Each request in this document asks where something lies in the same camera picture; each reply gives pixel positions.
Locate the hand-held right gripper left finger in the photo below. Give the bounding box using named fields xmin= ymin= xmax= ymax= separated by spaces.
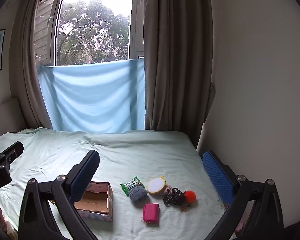
xmin=18 ymin=150 xmax=100 ymax=240

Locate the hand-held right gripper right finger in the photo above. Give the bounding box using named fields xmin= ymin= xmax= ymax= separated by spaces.
xmin=202 ymin=150 xmax=284 ymax=240

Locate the cardboard box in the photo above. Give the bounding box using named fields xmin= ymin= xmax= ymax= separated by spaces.
xmin=74 ymin=181 xmax=114 ymax=222

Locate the orange pompom keychain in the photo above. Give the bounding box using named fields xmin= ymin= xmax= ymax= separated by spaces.
xmin=179 ymin=190 xmax=197 ymax=212

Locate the green snack packet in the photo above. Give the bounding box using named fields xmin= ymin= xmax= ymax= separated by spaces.
xmin=120 ymin=176 xmax=143 ymax=197

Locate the black hair scrunchie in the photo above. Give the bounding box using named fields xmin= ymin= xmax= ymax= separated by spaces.
xmin=163 ymin=188 xmax=187 ymax=207

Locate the grey knitted sock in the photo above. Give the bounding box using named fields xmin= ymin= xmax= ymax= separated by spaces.
xmin=129 ymin=186 xmax=149 ymax=202

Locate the round yellow-rimmed hoop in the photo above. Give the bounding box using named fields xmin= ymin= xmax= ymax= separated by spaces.
xmin=147 ymin=176 xmax=169 ymax=196

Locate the magenta zip pouch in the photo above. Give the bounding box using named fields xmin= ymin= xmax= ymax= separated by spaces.
xmin=142 ymin=203 xmax=160 ymax=224

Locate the white headboard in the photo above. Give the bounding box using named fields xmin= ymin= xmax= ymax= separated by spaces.
xmin=0 ymin=97 xmax=28 ymax=135

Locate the pink patterned cloth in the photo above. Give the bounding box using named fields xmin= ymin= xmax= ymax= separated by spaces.
xmin=0 ymin=216 xmax=18 ymax=240

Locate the light blue hanging cloth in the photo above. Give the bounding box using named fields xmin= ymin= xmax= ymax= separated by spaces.
xmin=37 ymin=58 xmax=147 ymax=134

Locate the narrow brown curtain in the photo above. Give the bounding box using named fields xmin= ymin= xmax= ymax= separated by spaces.
xmin=9 ymin=0 xmax=53 ymax=131

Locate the wide brown curtain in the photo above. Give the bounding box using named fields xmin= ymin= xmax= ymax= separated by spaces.
xmin=142 ymin=0 xmax=216 ymax=148

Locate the white framed window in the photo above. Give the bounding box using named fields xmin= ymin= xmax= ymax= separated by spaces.
xmin=34 ymin=0 xmax=146 ymax=67

